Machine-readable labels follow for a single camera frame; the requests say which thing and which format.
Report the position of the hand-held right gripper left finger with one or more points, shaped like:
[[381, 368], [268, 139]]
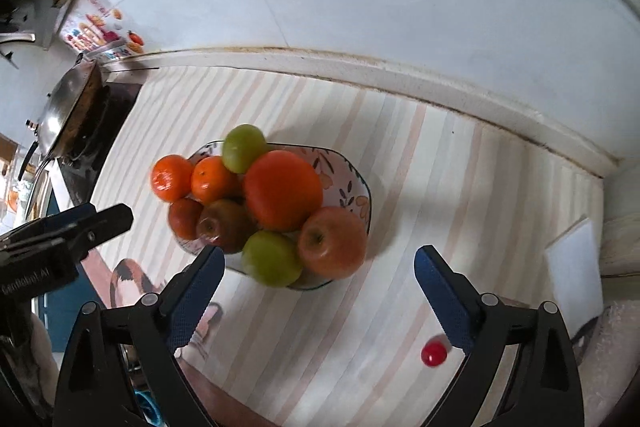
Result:
[[195, 297]]

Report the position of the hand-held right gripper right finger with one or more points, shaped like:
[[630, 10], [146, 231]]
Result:
[[445, 302]]

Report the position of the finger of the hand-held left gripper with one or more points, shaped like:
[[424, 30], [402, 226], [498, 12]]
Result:
[[105, 222], [65, 216]]

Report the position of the red cherry tomato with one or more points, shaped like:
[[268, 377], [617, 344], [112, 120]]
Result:
[[433, 353]]

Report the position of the small dark red apple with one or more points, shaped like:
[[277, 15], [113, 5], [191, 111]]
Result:
[[184, 219]]

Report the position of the small mandarin orange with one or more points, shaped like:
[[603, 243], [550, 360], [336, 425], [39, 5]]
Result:
[[214, 180], [171, 178]]

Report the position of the green apple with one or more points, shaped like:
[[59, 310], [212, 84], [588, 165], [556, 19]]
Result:
[[244, 148], [272, 258]]

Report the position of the reddish brown apple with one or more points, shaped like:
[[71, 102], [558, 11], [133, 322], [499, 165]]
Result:
[[332, 242]]

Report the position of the large orange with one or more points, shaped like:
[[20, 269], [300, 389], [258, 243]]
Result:
[[283, 190]]

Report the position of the floral oval plate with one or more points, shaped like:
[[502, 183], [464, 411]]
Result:
[[345, 187]]

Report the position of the person's left forearm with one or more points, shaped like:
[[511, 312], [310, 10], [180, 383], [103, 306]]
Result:
[[27, 357]]

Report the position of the blue kitchen cabinet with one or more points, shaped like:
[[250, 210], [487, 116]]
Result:
[[62, 313]]

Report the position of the steel wok lid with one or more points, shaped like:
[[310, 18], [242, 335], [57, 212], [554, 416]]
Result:
[[62, 107]]

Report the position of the dark wok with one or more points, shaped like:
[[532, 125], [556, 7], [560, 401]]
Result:
[[89, 92]]

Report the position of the striped tablecloth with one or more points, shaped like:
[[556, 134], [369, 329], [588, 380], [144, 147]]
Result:
[[400, 182]]

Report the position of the white paper card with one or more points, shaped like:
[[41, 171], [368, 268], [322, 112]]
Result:
[[575, 272]]

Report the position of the colourful wall sticker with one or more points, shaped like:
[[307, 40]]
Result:
[[95, 32]]

